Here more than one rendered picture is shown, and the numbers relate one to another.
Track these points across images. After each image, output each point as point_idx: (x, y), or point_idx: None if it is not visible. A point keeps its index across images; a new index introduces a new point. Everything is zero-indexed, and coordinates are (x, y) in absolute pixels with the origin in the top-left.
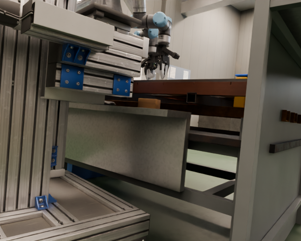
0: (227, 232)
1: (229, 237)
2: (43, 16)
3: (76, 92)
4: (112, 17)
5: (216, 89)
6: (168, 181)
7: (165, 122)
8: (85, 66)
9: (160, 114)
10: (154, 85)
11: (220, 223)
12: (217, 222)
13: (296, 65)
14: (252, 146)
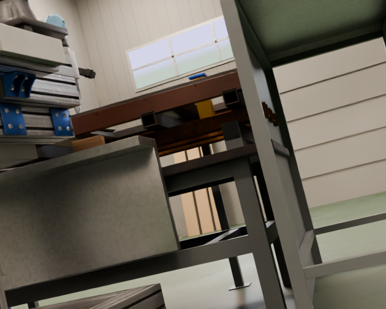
0: (244, 306)
1: (250, 308)
2: (7, 41)
3: (5, 144)
4: (35, 31)
5: (179, 97)
6: (156, 244)
7: (123, 164)
8: (27, 100)
9: (128, 145)
10: (83, 121)
11: (228, 306)
12: (222, 308)
13: (251, 50)
14: (263, 126)
